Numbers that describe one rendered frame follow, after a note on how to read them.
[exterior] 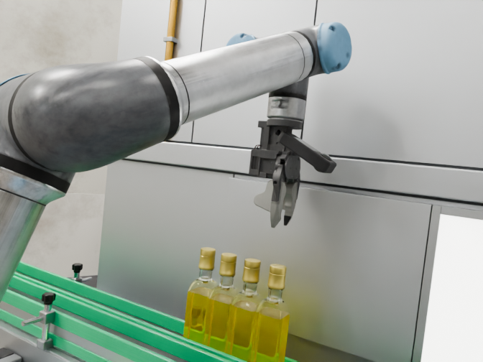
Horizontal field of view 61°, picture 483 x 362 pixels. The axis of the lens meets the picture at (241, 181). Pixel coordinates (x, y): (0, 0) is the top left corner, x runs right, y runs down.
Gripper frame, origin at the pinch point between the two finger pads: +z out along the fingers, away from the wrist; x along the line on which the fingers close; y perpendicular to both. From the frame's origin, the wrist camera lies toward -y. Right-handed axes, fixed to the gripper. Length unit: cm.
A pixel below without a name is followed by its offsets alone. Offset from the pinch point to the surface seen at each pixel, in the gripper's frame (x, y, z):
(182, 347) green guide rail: 6.6, 17.1, 29.6
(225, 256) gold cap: 2.1, 11.5, 9.4
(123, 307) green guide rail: -3, 44, 31
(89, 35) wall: -173, 285, -108
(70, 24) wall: -157, 291, -113
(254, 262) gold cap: 1.6, 4.8, 9.3
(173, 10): -13, 46, -51
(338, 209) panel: -12.1, -7.4, -2.9
